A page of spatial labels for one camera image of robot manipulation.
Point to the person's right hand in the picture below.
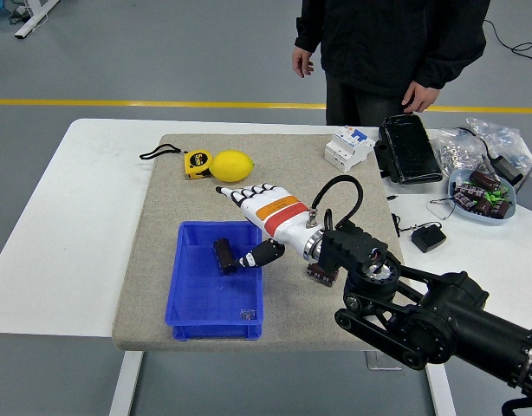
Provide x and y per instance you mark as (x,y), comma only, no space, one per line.
(301,63)

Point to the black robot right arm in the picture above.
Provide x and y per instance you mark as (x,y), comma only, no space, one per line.
(430,316)

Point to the black rectangular case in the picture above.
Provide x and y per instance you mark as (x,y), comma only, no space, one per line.
(406,149)

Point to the white table leg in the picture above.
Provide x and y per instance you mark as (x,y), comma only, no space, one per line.
(125,385)
(441,390)

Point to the small metal screws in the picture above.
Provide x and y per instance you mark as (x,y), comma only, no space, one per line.
(247,313)

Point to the person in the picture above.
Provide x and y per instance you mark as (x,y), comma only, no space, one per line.
(387,43)

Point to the clear bag of metal washers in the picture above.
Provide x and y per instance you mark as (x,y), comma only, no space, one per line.
(454,149)

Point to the dark brown cylindrical battery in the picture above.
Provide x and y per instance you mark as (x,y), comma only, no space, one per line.
(500,210)
(482,207)
(322,278)
(469,190)
(465,200)
(223,255)
(484,180)

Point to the small green plastic parts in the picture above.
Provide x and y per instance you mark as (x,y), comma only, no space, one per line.
(496,197)

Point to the white circuit breaker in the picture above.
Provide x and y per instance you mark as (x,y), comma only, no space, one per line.
(346,149)

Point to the light blue bowl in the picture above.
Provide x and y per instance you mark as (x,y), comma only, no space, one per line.
(506,219)

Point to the person's left hand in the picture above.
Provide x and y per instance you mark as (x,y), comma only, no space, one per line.
(422,97)

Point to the white desk frame foot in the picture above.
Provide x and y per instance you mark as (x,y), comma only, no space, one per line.
(32,19)

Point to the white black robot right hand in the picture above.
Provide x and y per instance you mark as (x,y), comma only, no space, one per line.
(274,212)

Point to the grey metal table bracket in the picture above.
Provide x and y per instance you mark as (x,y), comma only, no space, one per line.
(380,362)

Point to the blue plastic box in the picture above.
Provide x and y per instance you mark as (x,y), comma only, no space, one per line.
(205,299)

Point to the black power adapter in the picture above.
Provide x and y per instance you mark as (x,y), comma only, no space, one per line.
(428,238)
(508,169)

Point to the grey-brown mat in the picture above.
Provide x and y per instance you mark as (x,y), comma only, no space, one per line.
(292,312)

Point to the yellow lemon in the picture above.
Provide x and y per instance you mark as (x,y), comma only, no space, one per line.
(231,166)

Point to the clear bag of blue parts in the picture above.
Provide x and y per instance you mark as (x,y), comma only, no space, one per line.
(506,141)

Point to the yellow tape measure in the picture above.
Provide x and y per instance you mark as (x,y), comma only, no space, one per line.
(196,164)

